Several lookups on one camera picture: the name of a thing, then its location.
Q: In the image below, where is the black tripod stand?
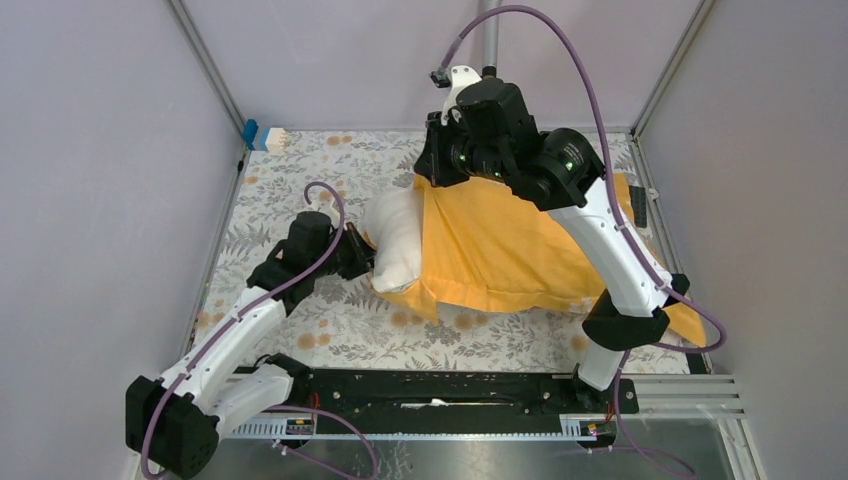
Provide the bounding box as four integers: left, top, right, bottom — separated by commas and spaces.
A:
480, 0, 503, 77

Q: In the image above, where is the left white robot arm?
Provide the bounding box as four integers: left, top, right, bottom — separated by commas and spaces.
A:
124, 211, 375, 479

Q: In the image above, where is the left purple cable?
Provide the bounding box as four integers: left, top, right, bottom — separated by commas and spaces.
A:
139, 181, 380, 480

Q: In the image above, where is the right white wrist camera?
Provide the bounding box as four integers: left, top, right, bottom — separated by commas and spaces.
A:
430, 65, 482, 126

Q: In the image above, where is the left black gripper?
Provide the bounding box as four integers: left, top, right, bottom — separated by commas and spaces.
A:
311, 221, 389, 280

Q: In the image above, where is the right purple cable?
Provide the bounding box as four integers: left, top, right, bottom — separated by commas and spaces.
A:
430, 5, 729, 480

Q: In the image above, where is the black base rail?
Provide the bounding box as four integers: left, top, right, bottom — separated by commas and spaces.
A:
255, 369, 640, 436

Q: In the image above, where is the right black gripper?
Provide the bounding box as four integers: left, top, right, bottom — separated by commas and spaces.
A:
413, 108, 510, 187

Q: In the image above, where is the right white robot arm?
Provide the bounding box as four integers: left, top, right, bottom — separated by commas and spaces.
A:
414, 72, 689, 412

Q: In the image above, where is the blue white box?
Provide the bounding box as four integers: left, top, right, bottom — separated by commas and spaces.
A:
241, 119, 290, 153

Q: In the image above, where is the purple cable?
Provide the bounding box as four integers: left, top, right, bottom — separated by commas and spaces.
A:
430, 5, 729, 480
139, 181, 380, 480

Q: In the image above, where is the white slotted cable duct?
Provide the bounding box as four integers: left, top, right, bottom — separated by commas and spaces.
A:
227, 415, 597, 442

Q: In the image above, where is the floral tablecloth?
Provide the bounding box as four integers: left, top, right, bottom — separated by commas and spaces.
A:
191, 131, 589, 372

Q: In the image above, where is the white pillow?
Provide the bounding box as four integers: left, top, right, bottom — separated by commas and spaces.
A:
363, 187, 423, 293

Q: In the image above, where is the dark grey building plate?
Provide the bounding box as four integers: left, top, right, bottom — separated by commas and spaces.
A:
628, 185, 649, 229

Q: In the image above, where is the orange pillowcase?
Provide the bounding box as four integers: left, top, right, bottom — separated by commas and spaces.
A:
370, 172, 708, 350

